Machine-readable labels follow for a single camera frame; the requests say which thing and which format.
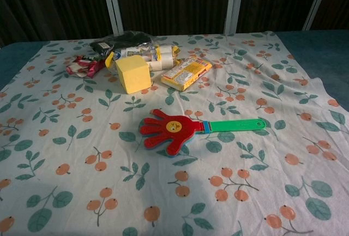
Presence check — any red hand clapper green handle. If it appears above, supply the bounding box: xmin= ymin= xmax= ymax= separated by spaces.
xmin=139 ymin=108 xmax=269 ymax=158

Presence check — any yellow printed cardboard box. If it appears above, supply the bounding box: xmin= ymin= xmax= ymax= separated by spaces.
xmin=160 ymin=57 xmax=213 ymax=92

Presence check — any yellow sponge block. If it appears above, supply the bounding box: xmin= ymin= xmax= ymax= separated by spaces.
xmin=115 ymin=56 xmax=153 ymax=95

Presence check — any white rolls yellow pack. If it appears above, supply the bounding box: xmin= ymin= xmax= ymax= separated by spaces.
xmin=105 ymin=44 xmax=182 ymax=72

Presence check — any black sock package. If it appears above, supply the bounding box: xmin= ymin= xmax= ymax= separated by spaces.
xmin=89 ymin=31 xmax=152 ymax=57

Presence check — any floral leaf berry tablecloth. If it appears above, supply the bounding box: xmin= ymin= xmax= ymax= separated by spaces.
xmin=0 ymin=31 xmax=349 ymax=236

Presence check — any red white snack packet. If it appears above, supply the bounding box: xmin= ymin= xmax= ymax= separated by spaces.
xmin=65 ymin=55 xmax=106 ymax=79

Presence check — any white metal frame post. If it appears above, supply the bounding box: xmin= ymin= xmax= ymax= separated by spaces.
xmin=303 ymin=0 xmax=335 ymax=32
xmin=223 ymin=0 xmax=248 ymax=35
xmin=100 ymin=0 xmax=124 ymax=37

